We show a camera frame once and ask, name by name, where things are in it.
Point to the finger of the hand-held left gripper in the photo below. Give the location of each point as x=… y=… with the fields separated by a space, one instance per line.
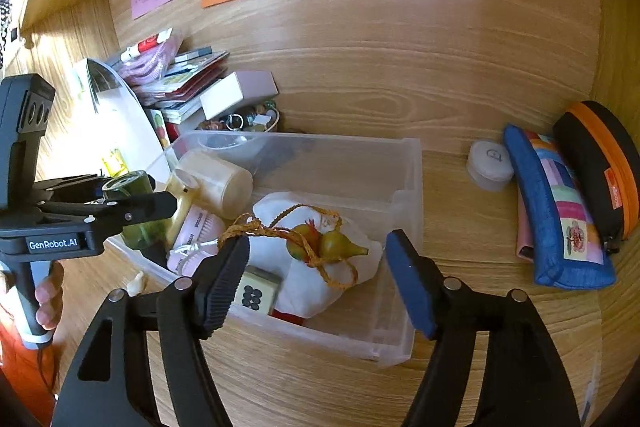
x=145 y=207
x=70 y=187

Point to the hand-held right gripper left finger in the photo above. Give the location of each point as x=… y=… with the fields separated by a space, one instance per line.
x=225 y=287

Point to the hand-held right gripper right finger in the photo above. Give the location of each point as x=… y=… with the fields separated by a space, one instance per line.
x=410 y=282

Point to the green glass bottle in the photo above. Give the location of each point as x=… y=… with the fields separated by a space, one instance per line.
x=145 y=234

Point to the cream mahjong tile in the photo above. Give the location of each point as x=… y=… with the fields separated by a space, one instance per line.
x=255 y=294

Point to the pink brush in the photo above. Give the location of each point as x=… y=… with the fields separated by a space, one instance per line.
x=195 y=227

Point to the cream cylindrical container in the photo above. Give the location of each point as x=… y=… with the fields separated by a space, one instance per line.
x=220 y=187

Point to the white cloth pouch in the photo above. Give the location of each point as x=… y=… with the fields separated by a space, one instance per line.
x=305 y=287

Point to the translucent plastic storage box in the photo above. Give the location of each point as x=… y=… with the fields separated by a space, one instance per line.
x=350 y=167

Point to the wooden desktop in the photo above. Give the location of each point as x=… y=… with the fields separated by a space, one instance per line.
x=475 y=232

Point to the person's left hand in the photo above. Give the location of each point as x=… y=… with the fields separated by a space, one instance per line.
x=50 y=302

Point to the small cream figurine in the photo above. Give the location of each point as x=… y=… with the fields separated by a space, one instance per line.
x=136 y=283

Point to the fruit print box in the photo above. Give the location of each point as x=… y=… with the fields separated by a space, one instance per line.
x=161 y=129

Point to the white folded carton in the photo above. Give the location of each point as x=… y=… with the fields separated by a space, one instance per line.
x=125 y=117

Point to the pink wallet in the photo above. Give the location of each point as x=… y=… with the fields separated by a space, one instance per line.
x=524 y=232

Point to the bowl of trinkets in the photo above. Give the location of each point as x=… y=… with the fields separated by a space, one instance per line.
x=240 y=119

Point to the stack of books and packets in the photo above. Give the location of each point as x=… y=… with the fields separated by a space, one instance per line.
x=170 y=72

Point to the round white container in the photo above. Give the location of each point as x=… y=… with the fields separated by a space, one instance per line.
x=490 y=164

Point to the white box with grey lid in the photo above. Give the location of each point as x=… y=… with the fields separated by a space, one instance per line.
x=235 y=92

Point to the blue patchwork pencil case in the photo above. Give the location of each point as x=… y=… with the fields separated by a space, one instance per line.
x=555 y=217

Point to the orange trousers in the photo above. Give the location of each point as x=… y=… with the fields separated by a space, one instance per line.
x=22 y=367

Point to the black and orange zip case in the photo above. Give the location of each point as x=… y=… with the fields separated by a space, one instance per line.
x=595 y=167

